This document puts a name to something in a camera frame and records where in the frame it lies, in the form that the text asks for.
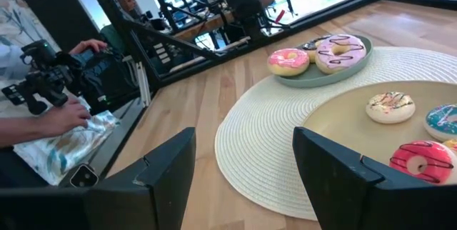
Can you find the red flat strip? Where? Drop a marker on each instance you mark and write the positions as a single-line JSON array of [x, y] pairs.
[[280, 16]]

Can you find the chocolate glazed cream donut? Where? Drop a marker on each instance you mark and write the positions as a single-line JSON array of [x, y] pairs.
[[310, 47]]

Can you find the black diagonal frame post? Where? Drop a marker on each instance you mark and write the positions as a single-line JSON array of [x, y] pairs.
[[125, 33]]

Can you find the pink chocolate drizzled donut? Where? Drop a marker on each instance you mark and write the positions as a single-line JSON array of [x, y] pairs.
[[432, 162]]

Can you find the wooden background workbench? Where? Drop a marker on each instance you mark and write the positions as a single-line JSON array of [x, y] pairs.
[[210, 24]]

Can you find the white sprinkled donut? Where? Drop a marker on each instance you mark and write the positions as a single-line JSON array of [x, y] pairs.
[[389, 112]]

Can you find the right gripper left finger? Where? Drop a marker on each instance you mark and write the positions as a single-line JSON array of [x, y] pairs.
[[157, 194]]

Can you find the floral patterned fabric panel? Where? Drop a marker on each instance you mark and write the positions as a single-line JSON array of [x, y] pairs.
[[18, 26]]

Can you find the pink glazed donut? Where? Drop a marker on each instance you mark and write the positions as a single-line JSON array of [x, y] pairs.
[[285, 66]]

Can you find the beige round plate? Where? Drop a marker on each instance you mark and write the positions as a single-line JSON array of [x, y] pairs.
[[342, 123]]

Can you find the small grey bowl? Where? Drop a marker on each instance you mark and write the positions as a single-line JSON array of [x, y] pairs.
[[314, 78]]

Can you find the blue glazed donut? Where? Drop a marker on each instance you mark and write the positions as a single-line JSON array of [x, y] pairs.
[[441, 123]]

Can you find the purple glazed large donut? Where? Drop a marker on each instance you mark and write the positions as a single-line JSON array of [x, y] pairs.
[[339, 60]]

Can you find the white woven round placemat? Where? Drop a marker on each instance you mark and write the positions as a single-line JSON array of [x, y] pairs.
[[257, 144]]

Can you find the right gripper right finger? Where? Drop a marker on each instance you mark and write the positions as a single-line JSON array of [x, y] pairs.
[[350, 194]]

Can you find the leaf patterned cloth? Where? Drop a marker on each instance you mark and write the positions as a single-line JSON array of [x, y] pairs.
[[60, 151]]

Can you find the black table frame rail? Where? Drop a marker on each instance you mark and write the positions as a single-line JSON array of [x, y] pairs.
[[339, 13]]

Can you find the person's forearm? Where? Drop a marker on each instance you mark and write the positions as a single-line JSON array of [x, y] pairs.
[[19, 131]]

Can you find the white smartphone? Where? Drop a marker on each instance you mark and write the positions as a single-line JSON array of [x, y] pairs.
[[84, 176]]

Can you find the white rods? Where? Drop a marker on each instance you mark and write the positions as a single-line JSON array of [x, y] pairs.
[[144, 83]]

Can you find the person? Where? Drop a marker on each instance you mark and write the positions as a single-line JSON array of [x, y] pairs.
[[126, 5]]

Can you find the black video camera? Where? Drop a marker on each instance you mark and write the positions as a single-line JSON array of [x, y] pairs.
[[50, 76]]

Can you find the person's hand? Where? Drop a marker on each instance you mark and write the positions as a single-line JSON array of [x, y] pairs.
[[87, 45], [64, 119]]

